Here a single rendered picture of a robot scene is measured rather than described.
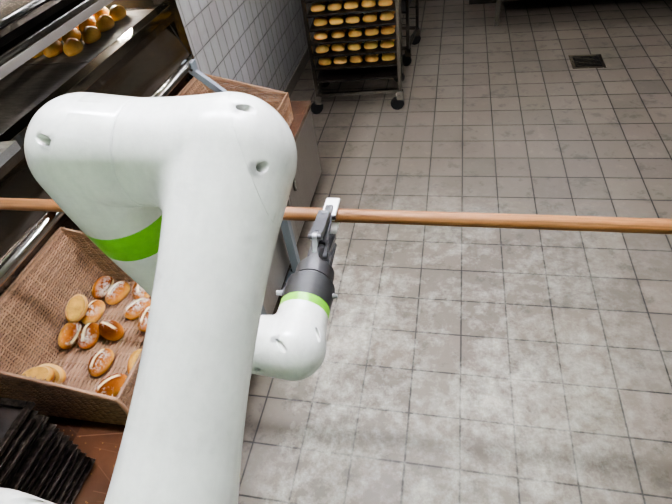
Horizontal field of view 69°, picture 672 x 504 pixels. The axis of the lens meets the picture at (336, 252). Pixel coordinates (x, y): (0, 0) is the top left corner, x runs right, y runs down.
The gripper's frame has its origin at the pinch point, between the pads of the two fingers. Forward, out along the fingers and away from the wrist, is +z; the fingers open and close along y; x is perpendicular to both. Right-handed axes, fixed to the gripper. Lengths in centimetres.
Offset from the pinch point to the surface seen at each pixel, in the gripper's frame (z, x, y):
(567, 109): 257, 105, 116
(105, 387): -18, -72, 54
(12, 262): -18, -70, 1
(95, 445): -33, -70, 60
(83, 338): -2, -90, 54
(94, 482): -43, -65, 60
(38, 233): -9, -70, 1
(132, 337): 3, -77, 59
